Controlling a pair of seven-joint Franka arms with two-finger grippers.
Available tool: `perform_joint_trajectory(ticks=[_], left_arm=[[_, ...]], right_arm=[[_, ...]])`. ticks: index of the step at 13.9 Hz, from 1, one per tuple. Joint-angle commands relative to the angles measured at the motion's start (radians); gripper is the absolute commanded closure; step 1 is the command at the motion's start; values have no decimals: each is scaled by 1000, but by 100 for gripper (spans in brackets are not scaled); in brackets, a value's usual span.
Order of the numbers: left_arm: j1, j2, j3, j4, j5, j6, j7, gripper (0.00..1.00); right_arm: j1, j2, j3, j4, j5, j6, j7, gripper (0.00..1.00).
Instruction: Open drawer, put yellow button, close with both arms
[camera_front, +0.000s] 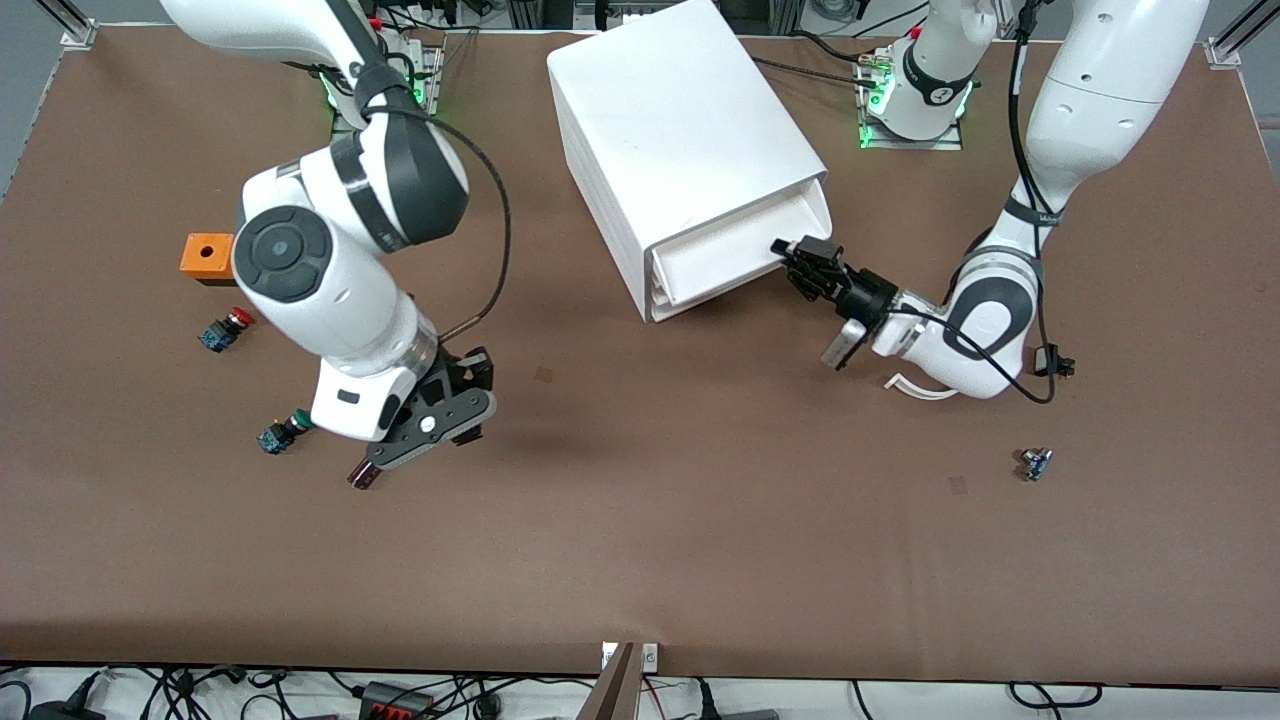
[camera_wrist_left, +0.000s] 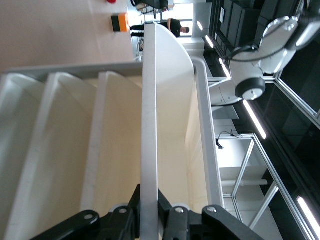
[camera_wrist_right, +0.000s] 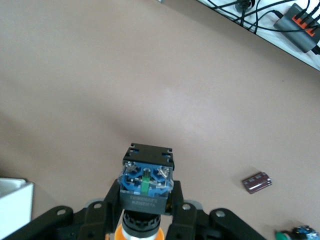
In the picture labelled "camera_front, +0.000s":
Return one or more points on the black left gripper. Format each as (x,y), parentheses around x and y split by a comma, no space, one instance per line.
(866,293)

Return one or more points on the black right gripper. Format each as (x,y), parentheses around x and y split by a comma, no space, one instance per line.
(466,372)

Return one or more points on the white plastic drawer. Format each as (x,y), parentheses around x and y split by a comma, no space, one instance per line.
(730,250)

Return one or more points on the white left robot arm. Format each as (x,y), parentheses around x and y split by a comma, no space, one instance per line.
(1100,100)

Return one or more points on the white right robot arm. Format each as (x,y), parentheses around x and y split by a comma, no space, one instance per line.
(330,300)

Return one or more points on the green push button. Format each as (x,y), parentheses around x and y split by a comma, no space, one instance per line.
(280,433)

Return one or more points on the white drawer cabinet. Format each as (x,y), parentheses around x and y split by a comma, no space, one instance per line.
(680,110)

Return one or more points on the red push button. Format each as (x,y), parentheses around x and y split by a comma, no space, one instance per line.
(222,333)

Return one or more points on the dark purple small block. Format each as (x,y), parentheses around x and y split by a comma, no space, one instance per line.
(360,478)

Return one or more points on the white curved plastic strip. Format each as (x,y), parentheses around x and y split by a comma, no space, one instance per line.
(905,386)

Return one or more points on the black orange power adapter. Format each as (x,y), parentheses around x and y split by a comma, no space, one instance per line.
(395,700)

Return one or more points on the small blue electronic component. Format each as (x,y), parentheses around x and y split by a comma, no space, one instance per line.
(1035,464)

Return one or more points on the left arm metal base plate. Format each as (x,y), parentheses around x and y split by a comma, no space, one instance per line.
(950,143)

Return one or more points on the orange button enclosure box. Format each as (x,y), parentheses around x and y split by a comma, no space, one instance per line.
(205,255)

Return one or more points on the small black switch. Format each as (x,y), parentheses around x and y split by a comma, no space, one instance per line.
(1062,366)

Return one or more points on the small white table bracket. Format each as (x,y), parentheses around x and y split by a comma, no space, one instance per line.
(608,656)
(650,656)

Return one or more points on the brown camera post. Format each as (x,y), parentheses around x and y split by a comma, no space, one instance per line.
(612,690)

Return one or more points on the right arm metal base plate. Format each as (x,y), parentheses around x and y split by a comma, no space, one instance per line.
(428,80)

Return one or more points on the aluminium frame profile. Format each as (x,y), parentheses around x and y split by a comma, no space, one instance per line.
(78,28)
(1235,40)

